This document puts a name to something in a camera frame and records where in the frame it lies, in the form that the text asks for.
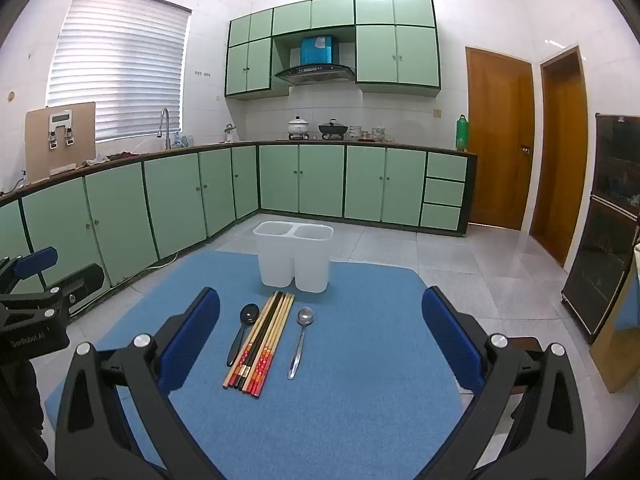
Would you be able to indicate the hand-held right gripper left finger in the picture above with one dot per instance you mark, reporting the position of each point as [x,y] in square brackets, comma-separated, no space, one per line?
[195,332]

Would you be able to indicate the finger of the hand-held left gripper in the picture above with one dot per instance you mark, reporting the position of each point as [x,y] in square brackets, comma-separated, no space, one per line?
[35,263]
[85,280]

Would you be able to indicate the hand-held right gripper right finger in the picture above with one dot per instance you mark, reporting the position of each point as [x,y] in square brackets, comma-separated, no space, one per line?
[450,340]

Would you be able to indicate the plain wooden chopstick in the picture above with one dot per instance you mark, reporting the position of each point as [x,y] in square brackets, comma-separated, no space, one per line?
[256,340]
[249,340]

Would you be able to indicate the black spoon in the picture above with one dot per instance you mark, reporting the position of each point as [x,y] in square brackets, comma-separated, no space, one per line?
[248,314]

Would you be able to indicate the black chopstick with silver band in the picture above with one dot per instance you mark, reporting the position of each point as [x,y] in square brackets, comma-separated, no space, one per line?
[260,341]
[252,340]

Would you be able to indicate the red patterned wooden chopstick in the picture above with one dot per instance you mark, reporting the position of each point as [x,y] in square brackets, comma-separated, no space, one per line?
[264,342]
[276,347]
[268,343]
[272,345]

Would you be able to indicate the metal spoon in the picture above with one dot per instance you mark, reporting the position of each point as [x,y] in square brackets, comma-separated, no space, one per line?
[305,316]

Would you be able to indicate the white two-compartment utensil holder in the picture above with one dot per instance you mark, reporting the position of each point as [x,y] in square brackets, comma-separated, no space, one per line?
[310,265]

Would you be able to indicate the blue table mat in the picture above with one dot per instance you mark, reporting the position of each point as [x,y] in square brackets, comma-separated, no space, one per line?
[350,360]

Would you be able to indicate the brown cardboard board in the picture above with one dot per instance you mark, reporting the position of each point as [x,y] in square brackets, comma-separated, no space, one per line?
[37,145]

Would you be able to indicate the metal clip device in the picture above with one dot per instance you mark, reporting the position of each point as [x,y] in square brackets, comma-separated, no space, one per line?
[60,125]

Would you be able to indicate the cardboard box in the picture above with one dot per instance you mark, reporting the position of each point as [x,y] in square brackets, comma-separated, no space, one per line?
[612,355]

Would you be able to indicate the metal kitchen faucet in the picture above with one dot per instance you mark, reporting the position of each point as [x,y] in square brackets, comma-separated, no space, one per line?
[165,125]

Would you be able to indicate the dark glass cabinet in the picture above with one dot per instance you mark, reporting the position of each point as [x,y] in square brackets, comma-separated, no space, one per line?
[605,240]

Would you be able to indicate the green lower kitchen cabinets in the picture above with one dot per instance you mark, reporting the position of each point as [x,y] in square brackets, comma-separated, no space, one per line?
[320,180]

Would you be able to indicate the green bottle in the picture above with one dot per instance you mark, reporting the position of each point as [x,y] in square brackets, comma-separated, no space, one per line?
[462,135]

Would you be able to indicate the plain wooden door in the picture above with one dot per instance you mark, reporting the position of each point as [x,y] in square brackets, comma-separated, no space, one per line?
[560,160]

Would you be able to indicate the glass jar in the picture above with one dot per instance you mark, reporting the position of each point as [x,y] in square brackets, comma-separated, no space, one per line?
[380,135]
[356,133]

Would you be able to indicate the white window blind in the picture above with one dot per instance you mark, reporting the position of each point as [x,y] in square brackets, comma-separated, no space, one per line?
[125,60]

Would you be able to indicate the white cooking pot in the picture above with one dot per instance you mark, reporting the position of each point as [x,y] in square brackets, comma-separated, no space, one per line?
[298,127]

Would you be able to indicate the black wok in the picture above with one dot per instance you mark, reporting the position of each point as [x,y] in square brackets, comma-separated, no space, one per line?
[332,129]

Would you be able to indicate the black range hood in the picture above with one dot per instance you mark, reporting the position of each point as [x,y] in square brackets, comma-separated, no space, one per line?
[315,74]

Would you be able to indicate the blue wrapped hood chimney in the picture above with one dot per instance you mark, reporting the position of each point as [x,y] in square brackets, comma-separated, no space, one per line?
[317,50]

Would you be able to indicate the green upper wall cabinets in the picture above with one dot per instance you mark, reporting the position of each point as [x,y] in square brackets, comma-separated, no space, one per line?
[400,55]

